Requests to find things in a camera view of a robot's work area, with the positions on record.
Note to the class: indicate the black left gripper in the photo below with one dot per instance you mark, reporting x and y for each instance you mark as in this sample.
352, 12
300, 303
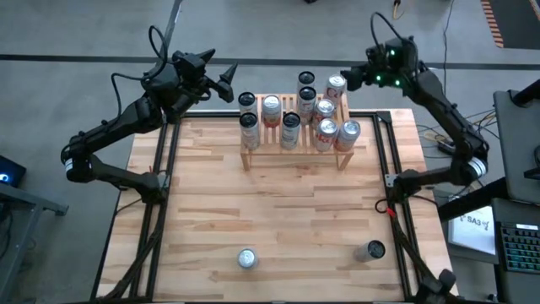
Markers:
190, 69

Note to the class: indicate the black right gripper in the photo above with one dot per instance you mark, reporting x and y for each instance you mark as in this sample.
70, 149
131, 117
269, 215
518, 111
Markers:
366, 76

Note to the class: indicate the tall Celsius peach can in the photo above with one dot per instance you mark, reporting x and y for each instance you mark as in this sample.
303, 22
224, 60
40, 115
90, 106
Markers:
306, 77

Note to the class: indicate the pale pink Spindrift can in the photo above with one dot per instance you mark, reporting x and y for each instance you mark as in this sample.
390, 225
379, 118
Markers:
349, 128

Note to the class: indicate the Spindrift can with fruit emblem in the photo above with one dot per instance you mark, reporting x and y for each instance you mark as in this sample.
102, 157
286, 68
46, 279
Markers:
271, 103

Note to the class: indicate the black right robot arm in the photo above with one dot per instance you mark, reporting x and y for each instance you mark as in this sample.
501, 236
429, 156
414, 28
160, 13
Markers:
443, 114

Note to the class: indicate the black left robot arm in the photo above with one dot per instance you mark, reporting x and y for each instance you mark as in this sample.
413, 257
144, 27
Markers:
114, 126

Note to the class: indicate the wooden slatted shelf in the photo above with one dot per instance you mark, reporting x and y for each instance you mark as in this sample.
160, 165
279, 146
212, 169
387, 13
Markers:
270, 145

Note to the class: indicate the black power strip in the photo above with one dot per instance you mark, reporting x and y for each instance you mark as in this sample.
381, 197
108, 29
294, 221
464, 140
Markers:
445, 148

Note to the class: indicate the black desk support bar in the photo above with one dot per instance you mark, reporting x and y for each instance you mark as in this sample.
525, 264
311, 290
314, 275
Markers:
468, 202

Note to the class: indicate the black mat with striped edge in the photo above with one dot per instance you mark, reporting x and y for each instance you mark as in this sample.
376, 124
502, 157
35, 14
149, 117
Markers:
519, 25

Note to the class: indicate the dark grey desk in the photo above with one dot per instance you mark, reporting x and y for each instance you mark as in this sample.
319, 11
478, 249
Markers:
519, 139

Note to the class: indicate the pink and silver Spindrift can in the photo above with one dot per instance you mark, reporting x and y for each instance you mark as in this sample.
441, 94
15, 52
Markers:
247, 257

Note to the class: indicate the white printed sign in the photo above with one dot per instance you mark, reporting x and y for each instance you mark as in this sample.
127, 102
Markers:
472, 232

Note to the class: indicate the grey metal stand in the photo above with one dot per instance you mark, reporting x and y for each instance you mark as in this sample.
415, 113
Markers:
38, 202

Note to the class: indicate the black box with blue light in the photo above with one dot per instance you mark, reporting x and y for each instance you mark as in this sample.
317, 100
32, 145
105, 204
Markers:
10, 173

